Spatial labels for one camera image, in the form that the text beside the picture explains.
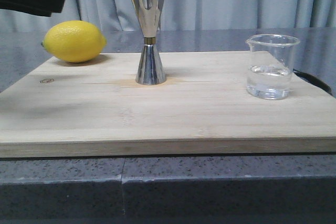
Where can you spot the steel double jigger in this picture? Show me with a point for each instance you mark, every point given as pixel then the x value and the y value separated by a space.
pixel 150 70

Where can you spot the wooden cutting board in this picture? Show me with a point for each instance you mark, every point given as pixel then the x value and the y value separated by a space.
pixel 98 109

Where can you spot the yellow lemon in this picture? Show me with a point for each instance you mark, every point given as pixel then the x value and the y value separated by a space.
pixel 74 41

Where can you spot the grey curtain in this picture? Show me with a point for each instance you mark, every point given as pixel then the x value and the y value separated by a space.
pixel 119 15

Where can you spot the clear glass beaker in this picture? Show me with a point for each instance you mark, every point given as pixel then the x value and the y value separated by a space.
pixel 271 65

